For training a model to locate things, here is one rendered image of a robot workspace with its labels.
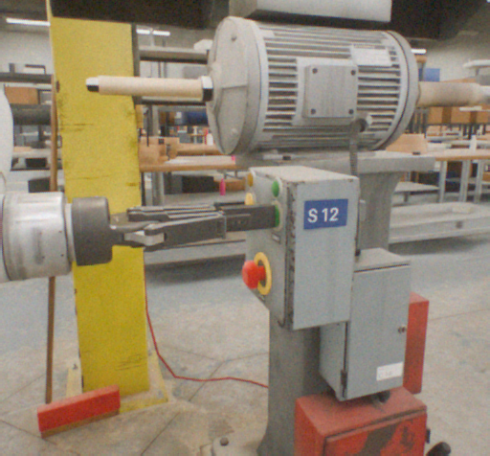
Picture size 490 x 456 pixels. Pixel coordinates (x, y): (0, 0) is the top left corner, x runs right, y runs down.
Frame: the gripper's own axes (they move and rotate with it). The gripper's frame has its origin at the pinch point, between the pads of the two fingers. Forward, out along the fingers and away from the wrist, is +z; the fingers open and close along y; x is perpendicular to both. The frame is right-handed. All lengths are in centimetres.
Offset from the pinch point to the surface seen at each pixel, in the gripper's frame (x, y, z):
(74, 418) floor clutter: -102, -109, -31
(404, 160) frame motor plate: 4.2, -19.5, 40.9
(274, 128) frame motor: 10.6, -22.3, 13.6
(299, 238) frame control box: -2.3, 3.5, 5.5
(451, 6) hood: 41, -42, 72
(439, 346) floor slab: -107, -107, 152
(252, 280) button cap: -9.6, -2.7, 1.7
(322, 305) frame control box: -11.7, 3.5, 9.1
